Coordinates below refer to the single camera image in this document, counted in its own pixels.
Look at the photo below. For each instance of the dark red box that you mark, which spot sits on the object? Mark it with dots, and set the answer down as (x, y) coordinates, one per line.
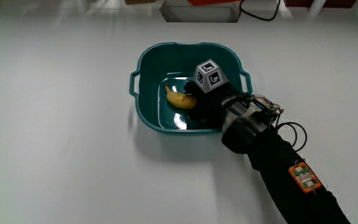
(319, 3)

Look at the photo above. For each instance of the white post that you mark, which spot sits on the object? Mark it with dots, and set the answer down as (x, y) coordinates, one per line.
(317, 7)

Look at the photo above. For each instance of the teal plastic basin plate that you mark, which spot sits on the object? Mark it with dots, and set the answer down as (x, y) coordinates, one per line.
(154, 93)

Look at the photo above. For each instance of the orange sensor module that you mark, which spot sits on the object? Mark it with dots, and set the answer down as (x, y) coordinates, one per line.
(304, 178)

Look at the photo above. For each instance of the yellow banana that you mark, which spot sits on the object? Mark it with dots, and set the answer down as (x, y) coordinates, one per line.
(180, 99)

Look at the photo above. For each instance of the grey metal box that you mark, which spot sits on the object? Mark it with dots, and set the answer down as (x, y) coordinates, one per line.
(197, 14)

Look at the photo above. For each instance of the person's right hand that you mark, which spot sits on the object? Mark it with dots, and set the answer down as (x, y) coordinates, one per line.
(211, 102)

